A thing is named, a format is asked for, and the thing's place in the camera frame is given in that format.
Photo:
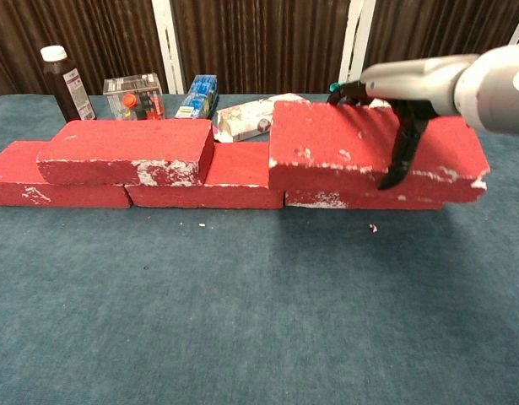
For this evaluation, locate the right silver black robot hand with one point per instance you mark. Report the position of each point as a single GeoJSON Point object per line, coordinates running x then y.
{"type": "Point", "coordinates": [411, 78]}

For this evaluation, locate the red brick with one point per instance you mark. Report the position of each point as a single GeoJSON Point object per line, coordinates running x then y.
{"type": "Point", "coordinates": [10, 177]}
{"type": "Point", "coordinates": [326, 135]}
{"type": "Point", "coordinates": [411, 205]}
{"type": "Point", "coordinates": [238, 169]}
{"type": "Point", "coordinates": [128, 143]}

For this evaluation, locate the dark brown pleated curtain panel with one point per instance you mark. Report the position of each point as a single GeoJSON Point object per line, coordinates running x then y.
{"type": "Point", "coordinates": [259, 42]}
{"type": "Point", "coordinates": [432, 25]}
{"type": "Point", "coordinates": [73, 29]}

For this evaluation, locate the white pink carton box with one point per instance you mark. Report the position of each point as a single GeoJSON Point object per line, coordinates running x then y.
{"type": "Point", "coordinates": [246, 120]}

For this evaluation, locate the blue toothpaste box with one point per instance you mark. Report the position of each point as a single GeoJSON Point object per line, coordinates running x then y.
{"type": "Point", "coordinates": [198, 99]}

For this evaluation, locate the clear plastic toy box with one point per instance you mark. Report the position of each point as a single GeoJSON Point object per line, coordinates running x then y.
{"type": "Point", "coordinates": [134, 99]}

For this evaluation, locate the brown bottle white cap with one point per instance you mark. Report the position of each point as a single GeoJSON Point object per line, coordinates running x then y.
{"type": "Point", "coordinates": [67, 88]}

